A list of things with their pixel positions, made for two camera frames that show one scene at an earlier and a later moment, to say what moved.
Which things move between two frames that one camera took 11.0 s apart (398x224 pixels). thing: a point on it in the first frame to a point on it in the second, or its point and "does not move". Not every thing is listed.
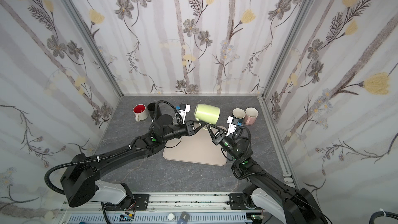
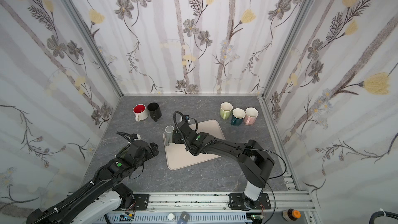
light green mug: [209, 114] to [225, 110]
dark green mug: [238, 114] does not move
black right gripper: [218, 136] to [177, 136]
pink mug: [251, 114] does not move
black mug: [151, 110] does not move
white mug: [140, 111] does not move
